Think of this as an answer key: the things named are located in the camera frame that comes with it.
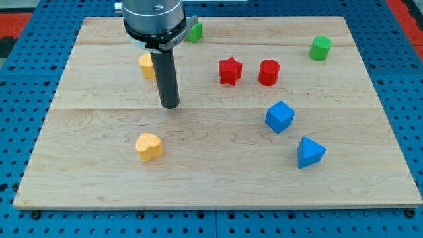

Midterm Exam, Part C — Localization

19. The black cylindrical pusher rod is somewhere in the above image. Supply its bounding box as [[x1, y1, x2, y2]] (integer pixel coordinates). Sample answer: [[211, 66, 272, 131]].
[[150, 50, 180, 109]]

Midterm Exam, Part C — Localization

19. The yellow hexagon block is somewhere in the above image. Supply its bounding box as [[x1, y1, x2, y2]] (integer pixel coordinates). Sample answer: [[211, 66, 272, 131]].
[[138, 53, 155, 79]]

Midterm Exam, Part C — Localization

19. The green block behind arm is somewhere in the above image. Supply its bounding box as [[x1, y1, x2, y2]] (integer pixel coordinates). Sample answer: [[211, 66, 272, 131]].
[[184, 21, 203, 43]]

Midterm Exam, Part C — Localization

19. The red star block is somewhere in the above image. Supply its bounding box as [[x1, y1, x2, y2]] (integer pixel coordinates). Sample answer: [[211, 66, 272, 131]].
[[218, 57, 243, 86]]

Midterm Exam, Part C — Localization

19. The yellow heart block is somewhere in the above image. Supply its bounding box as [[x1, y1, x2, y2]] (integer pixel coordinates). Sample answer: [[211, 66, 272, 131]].
[[135, 133, 164, 163]]

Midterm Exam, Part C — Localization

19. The red cylinder block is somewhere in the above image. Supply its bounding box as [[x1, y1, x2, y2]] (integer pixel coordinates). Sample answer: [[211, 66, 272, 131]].
[[258, 59, 280, 86]]

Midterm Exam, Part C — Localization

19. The wooden board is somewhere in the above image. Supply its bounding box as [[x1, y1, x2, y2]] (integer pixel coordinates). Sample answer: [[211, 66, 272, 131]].
[[14, 17, 422, 211]]

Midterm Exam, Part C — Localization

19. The blue cube block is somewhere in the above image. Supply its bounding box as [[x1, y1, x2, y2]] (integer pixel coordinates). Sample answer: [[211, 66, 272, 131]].
[[265, 101, 295, 134]]

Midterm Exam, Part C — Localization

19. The green cylinder block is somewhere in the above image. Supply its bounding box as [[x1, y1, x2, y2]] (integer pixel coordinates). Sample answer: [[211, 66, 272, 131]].
[[309, 36, 332, 61]]

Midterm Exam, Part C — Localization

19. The blue triangle block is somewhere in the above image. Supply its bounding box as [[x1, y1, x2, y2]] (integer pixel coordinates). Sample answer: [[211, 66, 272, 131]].
[[297, 136, 327, 169]]

